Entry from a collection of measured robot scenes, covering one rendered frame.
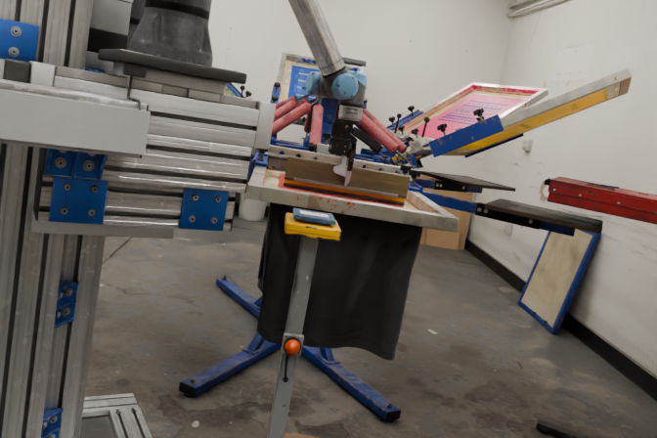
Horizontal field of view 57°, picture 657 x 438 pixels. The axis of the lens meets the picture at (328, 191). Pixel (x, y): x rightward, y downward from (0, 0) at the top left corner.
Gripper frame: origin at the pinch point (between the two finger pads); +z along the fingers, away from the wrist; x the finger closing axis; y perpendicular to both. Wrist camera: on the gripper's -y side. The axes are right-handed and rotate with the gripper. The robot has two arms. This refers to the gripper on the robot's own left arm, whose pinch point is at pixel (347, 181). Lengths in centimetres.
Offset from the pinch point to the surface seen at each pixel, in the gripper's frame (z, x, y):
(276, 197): 2.5, 36.1, 22.8
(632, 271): 48, -142, -197
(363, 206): 2.1, 36.1, -0.7
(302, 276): 18, 55, 14
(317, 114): -19, -85, 7
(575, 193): -4, -28, -93
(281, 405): 51, 55, 15
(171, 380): 98, -47, 55
